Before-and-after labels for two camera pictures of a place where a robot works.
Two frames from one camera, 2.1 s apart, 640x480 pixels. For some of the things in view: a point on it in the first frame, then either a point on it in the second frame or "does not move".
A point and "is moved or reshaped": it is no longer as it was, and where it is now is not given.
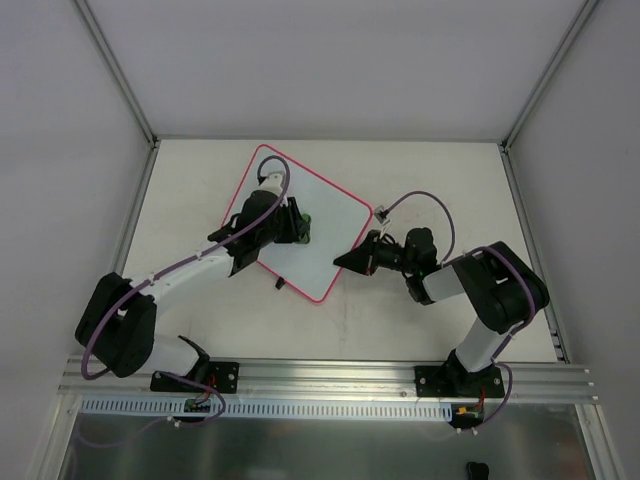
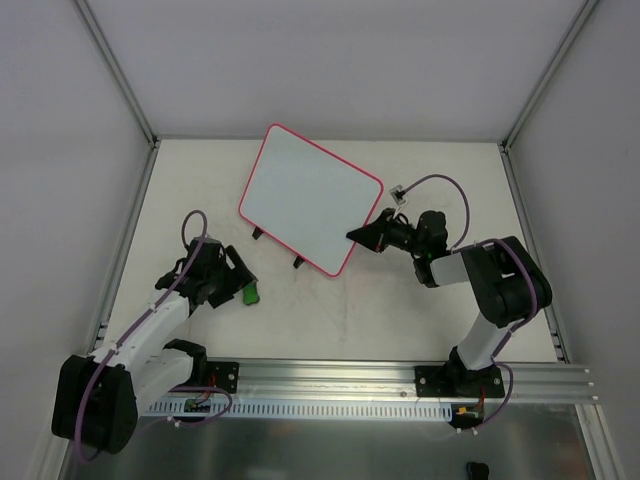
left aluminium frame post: [118, 71] does not move
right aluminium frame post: [570, 37] does not move
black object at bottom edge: [477, 471] does not move
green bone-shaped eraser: [307, 236] -> [250, 294]
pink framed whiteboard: [339, 219] is moved or reshaped
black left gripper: [288, 221] -> [232, 279]
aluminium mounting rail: [337, 380] does not move
